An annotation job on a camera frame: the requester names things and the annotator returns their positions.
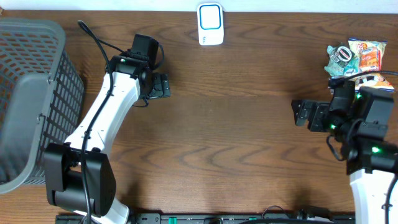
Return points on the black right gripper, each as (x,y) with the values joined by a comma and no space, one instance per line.
(319,109)

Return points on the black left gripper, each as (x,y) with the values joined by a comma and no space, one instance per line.
(162,83)

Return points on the teal wet wipes pack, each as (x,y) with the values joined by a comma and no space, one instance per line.
(334,69)

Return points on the teal kleenex tissue pack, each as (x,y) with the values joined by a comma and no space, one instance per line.
(352,67)

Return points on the black box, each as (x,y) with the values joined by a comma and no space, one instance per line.
(341,55)

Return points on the white snack bag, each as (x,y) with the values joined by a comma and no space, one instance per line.
(373,80)

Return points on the orange tissue pack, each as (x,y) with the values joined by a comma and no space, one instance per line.
(370,59)

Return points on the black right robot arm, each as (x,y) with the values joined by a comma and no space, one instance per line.
(356,123)

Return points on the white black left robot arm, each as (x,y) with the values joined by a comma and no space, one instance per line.
(78,173)

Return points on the white barcode scanner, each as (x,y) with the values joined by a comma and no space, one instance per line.
(210,24)

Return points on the grey plastic basket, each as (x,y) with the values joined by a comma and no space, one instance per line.
(41,98)

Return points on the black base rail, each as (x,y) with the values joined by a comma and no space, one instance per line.
(156,218)

